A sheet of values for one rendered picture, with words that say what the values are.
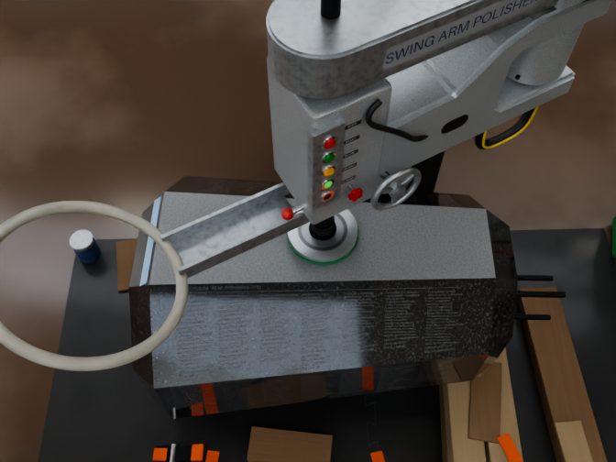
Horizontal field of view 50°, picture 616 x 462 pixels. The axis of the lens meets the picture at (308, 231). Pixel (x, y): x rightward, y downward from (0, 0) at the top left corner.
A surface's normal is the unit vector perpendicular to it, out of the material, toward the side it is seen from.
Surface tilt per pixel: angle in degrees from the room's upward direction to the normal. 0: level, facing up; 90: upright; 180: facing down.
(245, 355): 45
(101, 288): 0
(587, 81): 0
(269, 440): 0
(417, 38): 90
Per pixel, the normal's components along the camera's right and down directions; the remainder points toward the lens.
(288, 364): 0.01, 0.23
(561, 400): 0.00, -0.52
